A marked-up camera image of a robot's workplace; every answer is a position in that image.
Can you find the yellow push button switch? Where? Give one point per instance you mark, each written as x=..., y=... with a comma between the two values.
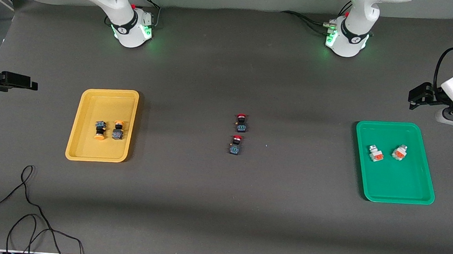
x=118, y=133
x=100, y=130

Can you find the yellow plastic tray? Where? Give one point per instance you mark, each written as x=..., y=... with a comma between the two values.
x=89, y=145

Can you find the red push button switch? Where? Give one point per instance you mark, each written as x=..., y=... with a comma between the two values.
x=241, y=125
x=235, y=147

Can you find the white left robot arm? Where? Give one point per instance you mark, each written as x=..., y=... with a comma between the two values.
x=356, y=16

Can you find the white orange button switch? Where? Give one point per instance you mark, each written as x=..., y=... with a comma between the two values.
x=376, y=154
x=399, y=154

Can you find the green plastic tray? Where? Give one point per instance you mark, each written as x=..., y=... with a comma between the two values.
x=392, y=178

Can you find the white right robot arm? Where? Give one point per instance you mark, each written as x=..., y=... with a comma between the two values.
x=119, y=0

